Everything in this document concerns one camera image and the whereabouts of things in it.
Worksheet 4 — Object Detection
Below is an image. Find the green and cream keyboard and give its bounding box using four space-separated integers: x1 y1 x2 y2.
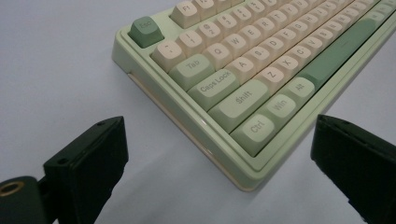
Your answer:
111 0 396 192

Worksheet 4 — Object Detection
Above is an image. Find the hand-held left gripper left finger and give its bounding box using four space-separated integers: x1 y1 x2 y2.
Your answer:
43 116 129 224

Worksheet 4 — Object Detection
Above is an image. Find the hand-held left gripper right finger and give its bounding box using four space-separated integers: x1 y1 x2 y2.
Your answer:
310 114 396 224

